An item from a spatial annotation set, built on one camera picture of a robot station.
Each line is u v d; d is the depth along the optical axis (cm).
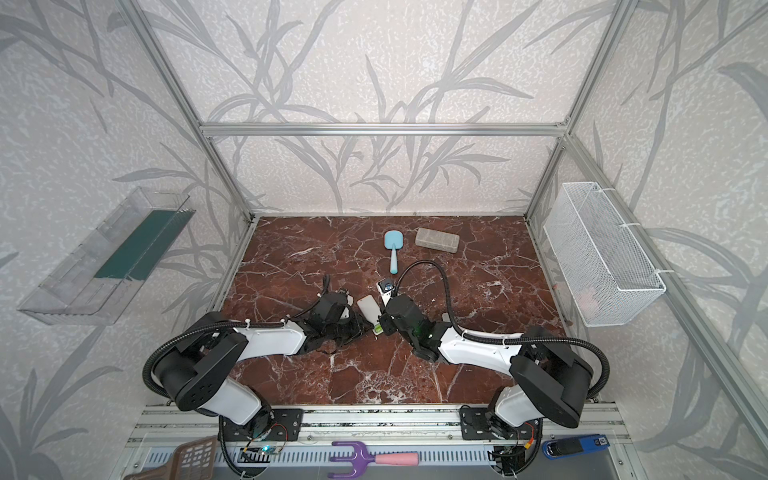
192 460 69
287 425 73
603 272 63
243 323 53
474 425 72
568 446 68
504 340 48
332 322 74
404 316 62
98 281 64
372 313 91
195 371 44
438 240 109
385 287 72
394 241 112
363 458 69
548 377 43
